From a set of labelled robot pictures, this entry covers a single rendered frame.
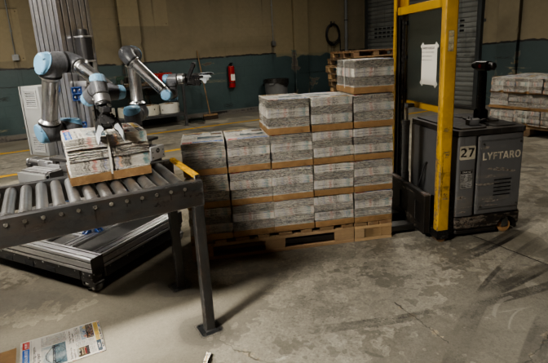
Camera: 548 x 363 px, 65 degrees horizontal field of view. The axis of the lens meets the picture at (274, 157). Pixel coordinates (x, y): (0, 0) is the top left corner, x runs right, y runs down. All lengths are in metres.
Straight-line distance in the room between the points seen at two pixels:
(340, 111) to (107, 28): 6.99
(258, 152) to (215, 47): 7.18
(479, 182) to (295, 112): 1.39
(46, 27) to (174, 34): 6.62
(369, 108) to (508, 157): 1.05
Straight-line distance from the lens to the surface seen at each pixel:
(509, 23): 9.25
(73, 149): 2.19
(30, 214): 1.97
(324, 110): 2.90
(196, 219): 2.10
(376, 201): 3.19
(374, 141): 3.06
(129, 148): 2.22
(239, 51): 10.13
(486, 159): 3.33
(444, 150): 3.09
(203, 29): 9.83
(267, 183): 2.91
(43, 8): 3.15
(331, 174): 3.01
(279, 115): 2.84
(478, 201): 3.39
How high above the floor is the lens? 1.37
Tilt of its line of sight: 14 degrees down
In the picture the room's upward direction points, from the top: 3 degrees counter-clockwise
